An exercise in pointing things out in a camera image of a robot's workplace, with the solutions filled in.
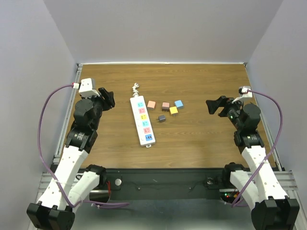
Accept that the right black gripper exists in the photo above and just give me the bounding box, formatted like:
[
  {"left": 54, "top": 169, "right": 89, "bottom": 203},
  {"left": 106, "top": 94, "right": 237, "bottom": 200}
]
[{"left": 205, "top": 96, "right": 245, "bottom": 131}]

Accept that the pink plug adapter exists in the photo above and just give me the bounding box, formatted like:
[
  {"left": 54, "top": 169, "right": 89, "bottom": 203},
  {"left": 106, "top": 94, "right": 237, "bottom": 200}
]
[{"left": 147, "top": 101, "right": 156, "bottom": 110}]

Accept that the mauve brown plug adapter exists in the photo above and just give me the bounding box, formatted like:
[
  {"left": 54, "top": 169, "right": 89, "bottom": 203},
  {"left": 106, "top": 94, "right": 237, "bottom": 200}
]
[{"left": 162, "top": 102, "right": 170, "bottom": 112}]

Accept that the dark grey plug adapter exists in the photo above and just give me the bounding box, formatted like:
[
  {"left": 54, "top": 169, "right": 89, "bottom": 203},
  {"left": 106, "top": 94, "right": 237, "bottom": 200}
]
[{"left": 157, "top": 115, "right": 166, "bottom": 123}]

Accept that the white power strip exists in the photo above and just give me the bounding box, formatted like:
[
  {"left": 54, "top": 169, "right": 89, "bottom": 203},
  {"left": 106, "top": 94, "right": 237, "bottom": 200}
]
[{"left": 130, "top": 83, "right": 155, "bottom": 148}]

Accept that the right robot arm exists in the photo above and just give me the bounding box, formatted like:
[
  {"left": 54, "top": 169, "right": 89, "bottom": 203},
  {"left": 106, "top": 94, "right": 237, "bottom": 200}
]
[{"left": 206, "top": 96, "right": 300, "bottom": 230}]

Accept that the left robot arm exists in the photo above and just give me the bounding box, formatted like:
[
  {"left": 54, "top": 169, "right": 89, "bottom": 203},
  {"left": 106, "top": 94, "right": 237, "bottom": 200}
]
[{"left": 26, "top": 88, "right": 115, "bottom": 230}]

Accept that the blue plug adapter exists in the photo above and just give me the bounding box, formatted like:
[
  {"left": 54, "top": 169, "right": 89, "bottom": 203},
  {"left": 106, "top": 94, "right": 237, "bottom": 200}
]
[{"left": 174, "top": 100, "right": 184, "bottom": 109}]

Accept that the yellow plug adapter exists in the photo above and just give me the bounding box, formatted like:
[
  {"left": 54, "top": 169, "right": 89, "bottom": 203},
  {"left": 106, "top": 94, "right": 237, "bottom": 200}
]
[{"left": 169, "top": 106, "right": 178, "bottom": 116}]

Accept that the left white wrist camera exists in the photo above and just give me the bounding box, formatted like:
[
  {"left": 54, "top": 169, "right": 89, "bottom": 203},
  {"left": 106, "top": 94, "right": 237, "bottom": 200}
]
[{"left": 79, "top": 78, "right": 100, "bottom": 98}]

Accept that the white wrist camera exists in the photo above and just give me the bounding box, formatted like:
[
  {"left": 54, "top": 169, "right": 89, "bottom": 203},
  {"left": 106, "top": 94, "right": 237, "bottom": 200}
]
[
  {"left": 79, "top": 78, "right": 100, "bottom": 98},
  {"left": 232, "top": 86, "right": 253, "bottom": 104}
]

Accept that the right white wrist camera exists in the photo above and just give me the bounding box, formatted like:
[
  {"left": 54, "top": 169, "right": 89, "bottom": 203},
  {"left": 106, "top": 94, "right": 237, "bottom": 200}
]
[{"left": 232, "top": 86, "right": 253, "bottom": 104}]

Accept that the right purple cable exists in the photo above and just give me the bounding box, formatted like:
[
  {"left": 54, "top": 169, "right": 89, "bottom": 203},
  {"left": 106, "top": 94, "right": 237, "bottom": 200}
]
[{"left": 231, "top": 90, "right": 283, "bottom": 208}]

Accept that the purple cable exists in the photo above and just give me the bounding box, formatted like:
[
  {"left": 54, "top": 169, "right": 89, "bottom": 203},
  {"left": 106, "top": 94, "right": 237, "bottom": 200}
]
[
  {"left": 231, "top": 90, "right": 283, "bottom": 208},
  {"left": 38, "top": 83, "right": 130, "bottom": 209}
]

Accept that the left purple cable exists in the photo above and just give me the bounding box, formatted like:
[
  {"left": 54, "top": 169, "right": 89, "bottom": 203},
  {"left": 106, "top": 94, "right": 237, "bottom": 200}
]
[{"left": 38, "top": 83, "right": 130, "bottom": 209}]

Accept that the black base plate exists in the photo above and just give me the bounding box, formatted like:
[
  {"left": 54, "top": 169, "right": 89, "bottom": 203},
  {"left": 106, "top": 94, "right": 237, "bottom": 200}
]
[{"left": 89, "top": 168, "right": 237, "bottom": 202}]

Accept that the aluminium frame rail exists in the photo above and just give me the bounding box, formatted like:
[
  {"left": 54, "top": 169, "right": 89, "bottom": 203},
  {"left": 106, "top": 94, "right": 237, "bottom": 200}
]
[{"left": 45, "top": 64, "right": 290, "bottom": 224}]

